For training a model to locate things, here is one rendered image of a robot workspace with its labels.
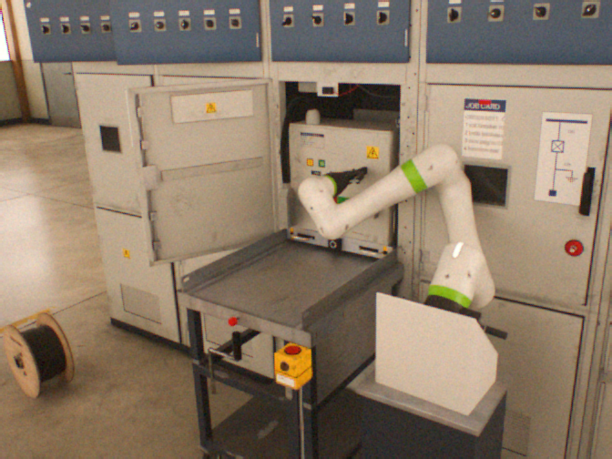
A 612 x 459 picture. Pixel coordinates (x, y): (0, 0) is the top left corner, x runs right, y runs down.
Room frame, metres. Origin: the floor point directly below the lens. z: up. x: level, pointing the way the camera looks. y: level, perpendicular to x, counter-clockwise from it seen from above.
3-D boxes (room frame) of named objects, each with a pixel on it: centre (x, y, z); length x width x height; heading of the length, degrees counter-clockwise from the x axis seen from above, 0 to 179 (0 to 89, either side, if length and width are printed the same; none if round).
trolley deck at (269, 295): (2.17, 0.05, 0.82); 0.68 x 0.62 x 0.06; 145
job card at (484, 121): (2.08, -0.63, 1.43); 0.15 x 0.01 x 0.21; 55
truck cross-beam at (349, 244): (2.45, -0.14, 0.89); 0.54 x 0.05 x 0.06; 54
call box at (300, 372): (1.52, 0.05, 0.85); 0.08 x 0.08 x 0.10; 55
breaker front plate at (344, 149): (2.43, -0.13, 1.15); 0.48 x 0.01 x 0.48; 54
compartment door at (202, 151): (2.52, 0.41, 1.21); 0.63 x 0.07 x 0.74; 118
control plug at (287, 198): (2.50, 0.08, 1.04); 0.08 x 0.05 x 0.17; 144
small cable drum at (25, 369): (2.76, 1.42, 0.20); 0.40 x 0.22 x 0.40; 47
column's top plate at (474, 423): (1.57, -0.38, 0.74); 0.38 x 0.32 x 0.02; 55
